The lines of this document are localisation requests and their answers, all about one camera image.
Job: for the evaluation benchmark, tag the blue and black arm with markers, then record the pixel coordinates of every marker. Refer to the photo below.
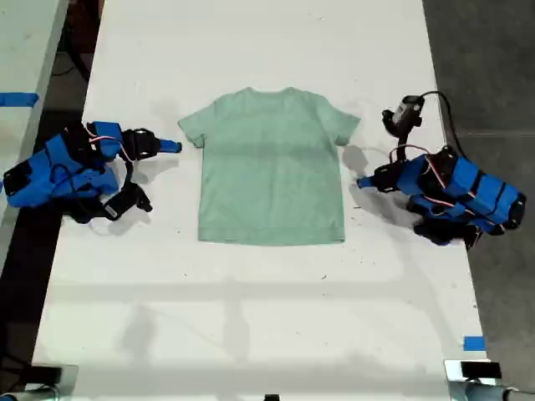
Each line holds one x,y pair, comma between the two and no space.
37,171
480,192

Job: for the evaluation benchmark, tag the long blue tape strip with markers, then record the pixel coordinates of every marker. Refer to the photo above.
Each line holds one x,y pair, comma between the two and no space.
18,99

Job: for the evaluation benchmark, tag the small black clip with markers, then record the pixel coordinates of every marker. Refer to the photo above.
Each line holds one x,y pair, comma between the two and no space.
271,397

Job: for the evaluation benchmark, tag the pale side table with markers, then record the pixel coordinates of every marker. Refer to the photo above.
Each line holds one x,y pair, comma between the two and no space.
25,50

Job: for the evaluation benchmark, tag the black camera stalk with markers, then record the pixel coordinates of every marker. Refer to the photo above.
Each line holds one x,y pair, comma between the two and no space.
130,173
403,146

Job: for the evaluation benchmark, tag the pale green T-shirt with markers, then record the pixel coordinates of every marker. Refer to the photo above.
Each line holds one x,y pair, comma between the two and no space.
267,175

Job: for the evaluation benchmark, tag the short blue tape strip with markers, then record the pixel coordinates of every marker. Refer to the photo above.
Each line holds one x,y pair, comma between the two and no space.
474,343

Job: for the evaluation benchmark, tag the metal table bracket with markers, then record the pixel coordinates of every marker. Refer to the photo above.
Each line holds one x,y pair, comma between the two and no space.
453,384
69,382

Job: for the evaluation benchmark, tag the small black box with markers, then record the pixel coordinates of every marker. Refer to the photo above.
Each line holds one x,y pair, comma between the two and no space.
480,369
46,374

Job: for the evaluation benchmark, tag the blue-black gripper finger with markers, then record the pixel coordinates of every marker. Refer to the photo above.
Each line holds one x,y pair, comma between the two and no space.
384,187
152,151
385,172
152,140

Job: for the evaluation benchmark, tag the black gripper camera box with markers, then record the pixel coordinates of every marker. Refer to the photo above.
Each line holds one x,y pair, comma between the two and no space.
125,204
403,112

